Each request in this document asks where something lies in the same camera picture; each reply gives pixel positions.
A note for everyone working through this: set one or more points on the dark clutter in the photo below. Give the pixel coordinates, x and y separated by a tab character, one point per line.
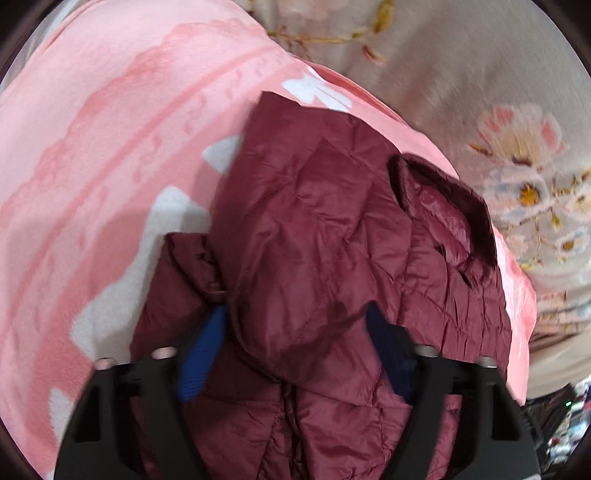
561	424

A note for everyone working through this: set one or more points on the pink fleece blanket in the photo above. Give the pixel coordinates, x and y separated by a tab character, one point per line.
92	161

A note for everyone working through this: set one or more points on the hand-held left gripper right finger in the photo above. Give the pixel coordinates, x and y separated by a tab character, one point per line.
392	364

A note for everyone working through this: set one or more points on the maroon puffer jacket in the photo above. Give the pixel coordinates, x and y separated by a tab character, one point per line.
323	240

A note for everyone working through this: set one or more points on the grey floral bedsheet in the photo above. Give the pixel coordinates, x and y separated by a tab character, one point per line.
461	69

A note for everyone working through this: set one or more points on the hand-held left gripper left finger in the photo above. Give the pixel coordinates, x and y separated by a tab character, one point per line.
199	364

